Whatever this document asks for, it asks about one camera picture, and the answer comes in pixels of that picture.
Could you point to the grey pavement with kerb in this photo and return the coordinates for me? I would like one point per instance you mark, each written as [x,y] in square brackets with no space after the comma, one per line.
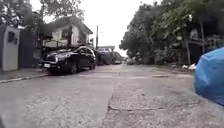
[18,75]

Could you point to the parked vehicle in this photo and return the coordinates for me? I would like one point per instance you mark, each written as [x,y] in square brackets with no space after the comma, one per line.
[105,56]

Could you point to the dark pole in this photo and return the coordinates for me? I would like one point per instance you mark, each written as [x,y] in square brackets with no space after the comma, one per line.
[97,36]

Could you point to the grey concrete road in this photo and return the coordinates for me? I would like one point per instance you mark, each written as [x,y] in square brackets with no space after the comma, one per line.
[83,100]

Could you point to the row of trees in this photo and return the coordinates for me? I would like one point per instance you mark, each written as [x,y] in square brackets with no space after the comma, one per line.
[160,33]

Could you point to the black car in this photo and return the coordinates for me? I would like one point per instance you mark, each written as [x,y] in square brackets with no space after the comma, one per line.
[68,60]

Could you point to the tree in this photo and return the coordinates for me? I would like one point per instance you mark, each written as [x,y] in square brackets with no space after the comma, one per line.
[60,6]
[13,11]

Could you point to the blue covered car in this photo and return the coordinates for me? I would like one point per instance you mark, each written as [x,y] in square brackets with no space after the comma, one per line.
[211,76]

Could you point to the dark fence with white pillar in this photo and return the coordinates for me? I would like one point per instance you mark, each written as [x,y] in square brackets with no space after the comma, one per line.
[11,50]

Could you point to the pale house with dark roof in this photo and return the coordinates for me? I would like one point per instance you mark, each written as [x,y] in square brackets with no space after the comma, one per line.
[65,33]

